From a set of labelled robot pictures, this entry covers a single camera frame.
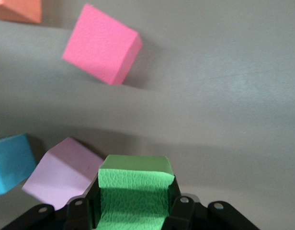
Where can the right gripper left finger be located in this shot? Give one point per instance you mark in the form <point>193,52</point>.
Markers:
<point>75,213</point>

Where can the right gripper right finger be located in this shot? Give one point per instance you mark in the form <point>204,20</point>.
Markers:
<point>185,213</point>

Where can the green foam cube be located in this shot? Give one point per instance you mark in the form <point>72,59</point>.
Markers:
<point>133,196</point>

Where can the blue foam cube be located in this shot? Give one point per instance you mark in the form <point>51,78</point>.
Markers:
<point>11,163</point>

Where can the pink foam cube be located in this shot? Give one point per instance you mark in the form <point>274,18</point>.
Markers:
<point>61,177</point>

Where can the brown paper table cover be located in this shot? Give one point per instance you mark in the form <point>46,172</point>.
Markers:
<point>209,95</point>

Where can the red foam cube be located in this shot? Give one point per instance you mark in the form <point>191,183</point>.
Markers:
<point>102,45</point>

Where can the orange foam cube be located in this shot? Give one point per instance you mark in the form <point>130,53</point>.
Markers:
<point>18,10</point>

